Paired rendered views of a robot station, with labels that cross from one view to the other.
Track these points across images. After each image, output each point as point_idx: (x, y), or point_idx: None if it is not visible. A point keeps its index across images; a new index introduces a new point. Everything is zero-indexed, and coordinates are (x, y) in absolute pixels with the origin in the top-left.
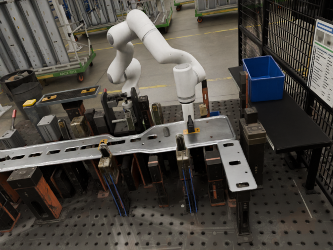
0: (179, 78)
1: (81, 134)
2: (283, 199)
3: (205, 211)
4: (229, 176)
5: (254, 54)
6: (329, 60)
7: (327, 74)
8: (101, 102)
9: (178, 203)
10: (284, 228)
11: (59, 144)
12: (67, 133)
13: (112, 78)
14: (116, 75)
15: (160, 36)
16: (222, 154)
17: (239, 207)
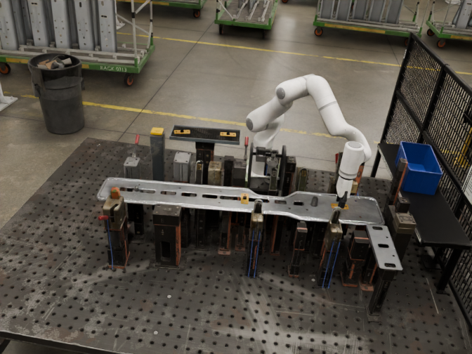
0: (350, 155)
1: (216, 181)
2: (414, 293)
3: (337, 289)
4: (378, 256)
5: (409, 133)
6: None
7: None
8: (250, 154)
9: (308, 277)
10: (411, 317)
11: (192, 187)
12: (201, 176)
13: (253, 126)
14: (260, 123)
15: (339, 110)
16: (371, 236)
17: (380, 286)
